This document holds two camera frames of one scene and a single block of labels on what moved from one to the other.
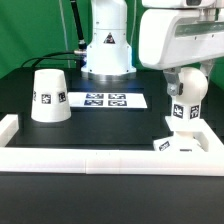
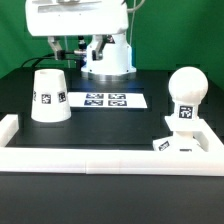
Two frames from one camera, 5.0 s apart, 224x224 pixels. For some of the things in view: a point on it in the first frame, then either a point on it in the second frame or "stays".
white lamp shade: x=50 y=97 stays
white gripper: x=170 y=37 to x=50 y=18
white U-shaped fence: x=111 y=161 stays
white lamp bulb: x=195 y=87 stays
